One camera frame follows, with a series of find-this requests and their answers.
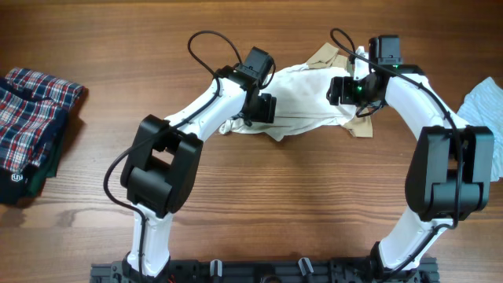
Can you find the plaid folded shorts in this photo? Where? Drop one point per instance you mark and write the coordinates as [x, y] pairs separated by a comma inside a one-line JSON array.
[[35, 108]]

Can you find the light blue striped garment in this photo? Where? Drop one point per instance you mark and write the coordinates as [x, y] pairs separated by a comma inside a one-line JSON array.
[[483, 107]]

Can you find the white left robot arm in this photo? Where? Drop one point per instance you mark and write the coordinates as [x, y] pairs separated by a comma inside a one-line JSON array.
[[160, 169]]

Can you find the white camouflage baby garment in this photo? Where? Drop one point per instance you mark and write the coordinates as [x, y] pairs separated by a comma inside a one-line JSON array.
[[300, 91]]

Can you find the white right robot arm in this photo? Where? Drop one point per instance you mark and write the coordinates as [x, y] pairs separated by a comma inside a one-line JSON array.
[[449, 175]]

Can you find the dark green folded garment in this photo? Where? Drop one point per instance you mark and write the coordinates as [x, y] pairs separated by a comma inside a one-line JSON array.
[[48, 168]]

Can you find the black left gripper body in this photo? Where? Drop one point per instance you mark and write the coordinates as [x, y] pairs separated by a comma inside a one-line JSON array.
[[262, 109]]

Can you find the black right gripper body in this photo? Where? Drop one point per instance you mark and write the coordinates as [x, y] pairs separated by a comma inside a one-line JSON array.
[[357, 98]]

